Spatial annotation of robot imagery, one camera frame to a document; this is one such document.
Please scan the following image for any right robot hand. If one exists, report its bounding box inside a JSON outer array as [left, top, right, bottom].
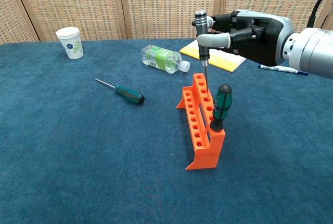
[[197, 9, 294, 67]]

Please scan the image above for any black silver precision screwdriver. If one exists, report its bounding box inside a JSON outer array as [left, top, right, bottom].
[[191, 10, 215, 95]]

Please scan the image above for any thick green black screwdriver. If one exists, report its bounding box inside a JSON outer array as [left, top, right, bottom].
[[209, 84, 233, 132]]

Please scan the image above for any white marker with blue cap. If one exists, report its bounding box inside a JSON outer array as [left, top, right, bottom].
[[258, 63, 310, 76]]

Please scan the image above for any yellow and white notepad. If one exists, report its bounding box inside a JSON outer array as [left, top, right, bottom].
[[179, 38, 247, 73]]

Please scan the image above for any clear bottle with green label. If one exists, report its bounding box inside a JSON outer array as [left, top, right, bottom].
[[141, 44, 191, 74]]

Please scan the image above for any woven wooden folding screen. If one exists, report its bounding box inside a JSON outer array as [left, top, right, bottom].
[[0, 0, 333, 45]]

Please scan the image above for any orange test tube rack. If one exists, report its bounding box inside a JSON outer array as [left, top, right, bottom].
[[175, 73, 226, 170]]

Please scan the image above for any slim green black screwdriver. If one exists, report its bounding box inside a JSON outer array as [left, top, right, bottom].
[[94, 78, 145, 106]]

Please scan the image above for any white floral paper cup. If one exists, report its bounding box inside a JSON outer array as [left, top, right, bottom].
[[55, 27, 84, 60]]

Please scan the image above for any blue felt table cover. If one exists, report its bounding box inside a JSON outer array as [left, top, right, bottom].
[[0, 35, 333, 224]]

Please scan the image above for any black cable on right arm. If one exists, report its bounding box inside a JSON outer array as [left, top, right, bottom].
[[306, 0, 333, 29]]

